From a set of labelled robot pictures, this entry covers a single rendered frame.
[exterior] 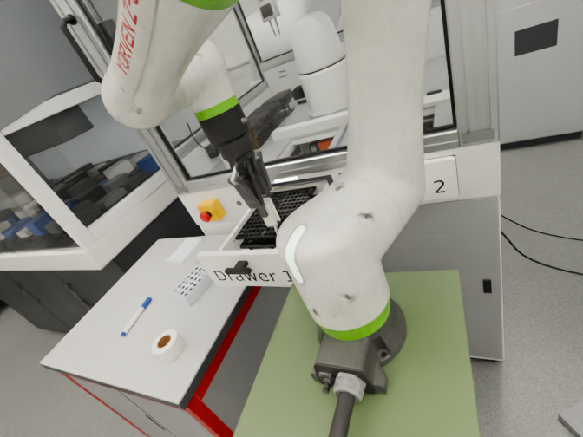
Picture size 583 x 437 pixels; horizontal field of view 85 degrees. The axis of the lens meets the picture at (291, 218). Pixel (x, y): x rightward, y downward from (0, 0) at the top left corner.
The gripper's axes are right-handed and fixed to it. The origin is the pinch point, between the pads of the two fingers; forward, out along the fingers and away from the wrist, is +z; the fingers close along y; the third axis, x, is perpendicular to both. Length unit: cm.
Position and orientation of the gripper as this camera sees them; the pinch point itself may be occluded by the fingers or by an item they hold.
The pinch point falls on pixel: (268, 211)
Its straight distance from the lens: 77.9
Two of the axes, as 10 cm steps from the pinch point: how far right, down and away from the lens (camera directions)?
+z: 3.6, 7.9, 5.1
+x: 8.7, -0.8, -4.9
